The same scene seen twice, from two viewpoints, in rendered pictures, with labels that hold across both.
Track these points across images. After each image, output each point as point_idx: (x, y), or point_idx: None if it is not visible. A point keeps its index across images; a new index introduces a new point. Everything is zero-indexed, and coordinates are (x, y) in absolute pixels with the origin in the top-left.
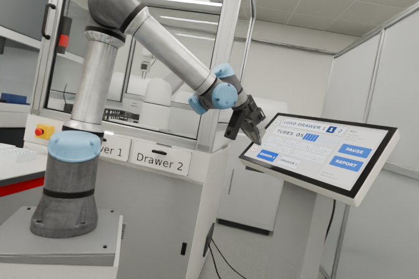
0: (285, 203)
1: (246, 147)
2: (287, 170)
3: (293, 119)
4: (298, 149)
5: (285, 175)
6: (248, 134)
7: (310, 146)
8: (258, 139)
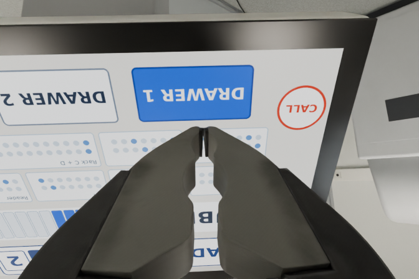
0: None
1: (354, 97)
2: (12, 51)
3: (215, 265)
4: (78, 168)
5: (1, 23)
6: (254, 195)
7: (45, 190)
8: (121, 170)
